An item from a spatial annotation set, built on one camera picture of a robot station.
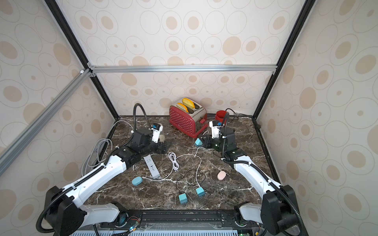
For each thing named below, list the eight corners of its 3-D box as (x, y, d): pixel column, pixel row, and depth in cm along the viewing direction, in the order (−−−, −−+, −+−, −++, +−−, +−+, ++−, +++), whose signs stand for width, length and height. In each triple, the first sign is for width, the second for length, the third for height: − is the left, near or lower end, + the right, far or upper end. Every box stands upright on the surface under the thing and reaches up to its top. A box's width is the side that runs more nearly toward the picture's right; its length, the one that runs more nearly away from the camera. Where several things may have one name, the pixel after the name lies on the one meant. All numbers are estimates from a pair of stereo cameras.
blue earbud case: (132, 185, 87) (130, 184, 85) (134, 178, 90) (133, 176, 88) (141, 185, 87) (140, 184, 85) (143, 178, 90) (142, 176, 88)
